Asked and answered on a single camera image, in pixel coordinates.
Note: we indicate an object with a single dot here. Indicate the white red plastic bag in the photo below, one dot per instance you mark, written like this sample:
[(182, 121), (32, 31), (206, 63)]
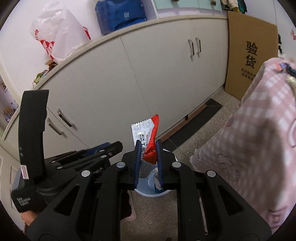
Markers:
[(59, 32)]

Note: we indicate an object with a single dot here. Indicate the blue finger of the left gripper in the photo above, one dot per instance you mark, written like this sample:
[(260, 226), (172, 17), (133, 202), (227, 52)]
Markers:
[(96, 149), (78, 160)]

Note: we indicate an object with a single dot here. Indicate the teal drawer unit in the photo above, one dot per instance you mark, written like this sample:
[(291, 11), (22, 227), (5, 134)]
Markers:
[(167, 9)]

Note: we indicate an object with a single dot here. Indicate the brown cardboard box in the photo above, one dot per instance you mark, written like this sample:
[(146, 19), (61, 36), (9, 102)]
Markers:
[(252, 41)]

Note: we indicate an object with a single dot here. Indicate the small items on counter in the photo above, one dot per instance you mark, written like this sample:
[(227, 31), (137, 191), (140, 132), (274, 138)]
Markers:
[(50, 64)]

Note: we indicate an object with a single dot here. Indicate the red white snack wrapper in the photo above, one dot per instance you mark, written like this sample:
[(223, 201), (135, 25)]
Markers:
[(146, 132)]

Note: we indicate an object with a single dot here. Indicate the round table pink checkered cloth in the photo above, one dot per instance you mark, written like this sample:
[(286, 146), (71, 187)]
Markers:
[(255, 150)]

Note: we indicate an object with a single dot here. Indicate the hanging jackets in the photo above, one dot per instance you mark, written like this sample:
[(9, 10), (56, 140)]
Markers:
[(238, 6)]

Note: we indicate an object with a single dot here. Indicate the blue fabric bag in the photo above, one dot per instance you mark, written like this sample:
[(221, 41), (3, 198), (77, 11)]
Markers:
[(115, 15)]

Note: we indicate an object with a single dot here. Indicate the pink slipper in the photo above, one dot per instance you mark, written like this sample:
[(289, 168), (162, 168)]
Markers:
[(133, 215)]

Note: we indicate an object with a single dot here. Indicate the person's left hand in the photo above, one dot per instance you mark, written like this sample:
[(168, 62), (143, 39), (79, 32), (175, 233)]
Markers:
[(28, 217)]

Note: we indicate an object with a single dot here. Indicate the white low cabinet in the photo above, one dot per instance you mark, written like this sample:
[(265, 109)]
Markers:
[(168, 67)]

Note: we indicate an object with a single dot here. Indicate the blue cookie wrapper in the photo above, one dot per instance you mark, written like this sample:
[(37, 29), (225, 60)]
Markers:
[(285, 67)]

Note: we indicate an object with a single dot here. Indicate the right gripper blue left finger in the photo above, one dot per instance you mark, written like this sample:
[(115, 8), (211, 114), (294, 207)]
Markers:
[(137, 156)]

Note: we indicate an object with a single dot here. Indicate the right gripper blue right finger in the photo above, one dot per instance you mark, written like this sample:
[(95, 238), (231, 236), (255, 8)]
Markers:
[(160, 153)]

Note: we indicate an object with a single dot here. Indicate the light blue trash bin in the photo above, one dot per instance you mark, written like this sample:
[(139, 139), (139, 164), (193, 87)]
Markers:
[(148, 183)]

